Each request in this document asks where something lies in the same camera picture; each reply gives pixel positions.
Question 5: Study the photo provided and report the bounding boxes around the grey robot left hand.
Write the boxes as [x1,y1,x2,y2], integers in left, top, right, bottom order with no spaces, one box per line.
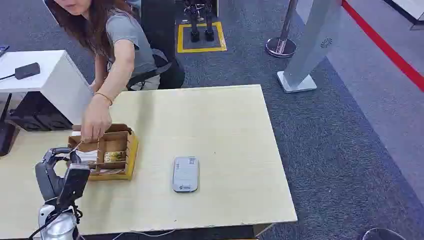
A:
[34,147,83,203]

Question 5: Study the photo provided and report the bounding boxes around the white card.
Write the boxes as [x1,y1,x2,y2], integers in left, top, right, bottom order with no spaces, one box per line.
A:
[75,149,99,166]

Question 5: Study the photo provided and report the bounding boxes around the black monitor stand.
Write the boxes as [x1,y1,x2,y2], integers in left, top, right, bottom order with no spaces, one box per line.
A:
[0,93,18,158]

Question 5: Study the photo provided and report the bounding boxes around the black computer case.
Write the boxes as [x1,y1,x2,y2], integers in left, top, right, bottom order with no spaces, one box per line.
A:
[6,91,74,132]

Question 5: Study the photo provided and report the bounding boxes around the gold printed card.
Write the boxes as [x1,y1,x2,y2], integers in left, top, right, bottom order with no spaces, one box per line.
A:
[103,150,127,164]

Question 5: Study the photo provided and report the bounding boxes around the person's hand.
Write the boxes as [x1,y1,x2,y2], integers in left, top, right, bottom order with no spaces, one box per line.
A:
[80,95,113,144]

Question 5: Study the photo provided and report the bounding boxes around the wooden card box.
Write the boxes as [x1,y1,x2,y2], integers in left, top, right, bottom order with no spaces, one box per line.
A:
[67,123,140,182]

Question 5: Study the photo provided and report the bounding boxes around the white side desk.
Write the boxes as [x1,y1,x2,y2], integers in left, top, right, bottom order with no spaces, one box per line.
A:
[0,49,95,126]

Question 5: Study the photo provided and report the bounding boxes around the black power adapter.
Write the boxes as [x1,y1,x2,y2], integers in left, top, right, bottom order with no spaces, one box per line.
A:
[14,62,41,81]

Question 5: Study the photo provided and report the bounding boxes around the grey card reader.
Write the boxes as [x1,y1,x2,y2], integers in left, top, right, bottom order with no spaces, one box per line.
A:
[171,156,200,194]

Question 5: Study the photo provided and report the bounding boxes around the black office chair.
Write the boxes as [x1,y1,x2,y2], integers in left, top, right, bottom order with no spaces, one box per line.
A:
[126,52,186,92]

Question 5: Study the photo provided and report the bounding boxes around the person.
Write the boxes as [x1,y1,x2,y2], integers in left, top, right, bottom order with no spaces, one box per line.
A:
[43,0,173,144]

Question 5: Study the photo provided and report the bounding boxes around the black pillar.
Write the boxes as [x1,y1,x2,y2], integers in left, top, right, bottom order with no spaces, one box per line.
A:
[140,0,177,62]

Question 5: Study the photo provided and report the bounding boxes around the yellow floor tape square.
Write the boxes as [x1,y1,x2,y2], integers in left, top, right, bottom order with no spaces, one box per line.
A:
[176,21,228,54]

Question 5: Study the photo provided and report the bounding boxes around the black robot legs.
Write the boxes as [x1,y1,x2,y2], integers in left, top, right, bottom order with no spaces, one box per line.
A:
[183,0,216,43]

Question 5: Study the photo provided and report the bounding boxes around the silver kiosk stand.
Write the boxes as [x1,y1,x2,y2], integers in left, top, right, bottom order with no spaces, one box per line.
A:
[276,0,344,94]

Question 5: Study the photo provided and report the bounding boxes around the dark round stool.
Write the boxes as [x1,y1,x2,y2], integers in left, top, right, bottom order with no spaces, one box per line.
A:
[361,227,408,240]

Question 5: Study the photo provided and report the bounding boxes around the dark left wrist camera box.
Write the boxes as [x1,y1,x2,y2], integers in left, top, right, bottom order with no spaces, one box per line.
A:
[56,163,91,211]

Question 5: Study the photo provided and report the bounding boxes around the gold bracelet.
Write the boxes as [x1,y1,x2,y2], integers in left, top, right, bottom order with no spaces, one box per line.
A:
[93,92,114,107]

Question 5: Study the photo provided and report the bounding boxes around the white cable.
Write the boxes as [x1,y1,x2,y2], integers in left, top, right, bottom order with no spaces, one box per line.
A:
[111,228,177,240]

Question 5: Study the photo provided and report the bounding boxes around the chrome stanchion post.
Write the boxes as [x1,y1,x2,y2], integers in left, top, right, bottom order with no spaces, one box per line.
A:
[264,0,298,59]

